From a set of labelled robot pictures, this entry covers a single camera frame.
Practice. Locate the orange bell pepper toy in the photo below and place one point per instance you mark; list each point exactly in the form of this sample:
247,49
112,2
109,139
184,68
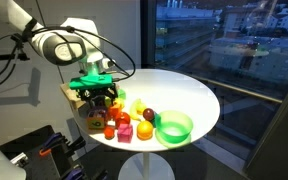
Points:
96,120

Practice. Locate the small green cube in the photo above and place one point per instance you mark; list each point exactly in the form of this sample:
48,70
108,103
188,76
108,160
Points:
121,94

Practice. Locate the wooden tray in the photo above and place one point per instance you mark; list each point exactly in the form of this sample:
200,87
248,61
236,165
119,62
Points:
72,96

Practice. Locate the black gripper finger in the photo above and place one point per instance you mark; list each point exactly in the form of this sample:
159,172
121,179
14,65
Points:
86,101
112,96

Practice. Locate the white table pedestal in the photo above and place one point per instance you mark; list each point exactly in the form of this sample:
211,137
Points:
146,166

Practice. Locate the yellow green block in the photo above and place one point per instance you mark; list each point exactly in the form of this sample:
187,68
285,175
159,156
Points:
119,102

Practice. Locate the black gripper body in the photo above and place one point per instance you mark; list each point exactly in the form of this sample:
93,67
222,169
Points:
95,90

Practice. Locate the small red strawberry toy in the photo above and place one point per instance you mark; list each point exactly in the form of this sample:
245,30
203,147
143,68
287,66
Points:
109,132

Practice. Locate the red tomato toy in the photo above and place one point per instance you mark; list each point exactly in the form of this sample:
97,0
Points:
122,119

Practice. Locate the black tripod camera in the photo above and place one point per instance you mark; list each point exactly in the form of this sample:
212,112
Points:
19,56

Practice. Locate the dark red plum toy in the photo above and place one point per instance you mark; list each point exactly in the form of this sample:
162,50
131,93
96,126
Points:
148,114

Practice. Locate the pink cube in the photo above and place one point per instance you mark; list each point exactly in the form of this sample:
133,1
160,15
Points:
125,133

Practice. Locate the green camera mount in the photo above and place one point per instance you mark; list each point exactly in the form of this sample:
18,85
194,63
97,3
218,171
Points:
90,81

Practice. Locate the orange fruit toy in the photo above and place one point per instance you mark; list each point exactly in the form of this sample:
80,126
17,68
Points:
145,130

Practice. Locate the translucent green bowl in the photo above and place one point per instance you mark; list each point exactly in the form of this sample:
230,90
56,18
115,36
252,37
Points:
174,126

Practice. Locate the yellow banana toy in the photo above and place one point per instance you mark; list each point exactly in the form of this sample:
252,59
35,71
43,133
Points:
135,108

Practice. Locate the orange wooden block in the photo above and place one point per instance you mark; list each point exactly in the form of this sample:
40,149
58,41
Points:
114,110

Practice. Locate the dark window frame post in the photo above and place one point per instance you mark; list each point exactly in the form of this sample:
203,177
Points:
148,33

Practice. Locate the metal window railing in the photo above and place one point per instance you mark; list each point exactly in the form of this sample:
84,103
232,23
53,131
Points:
237,88

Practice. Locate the black equipment cart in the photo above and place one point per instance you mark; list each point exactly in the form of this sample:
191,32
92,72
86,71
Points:
34,156

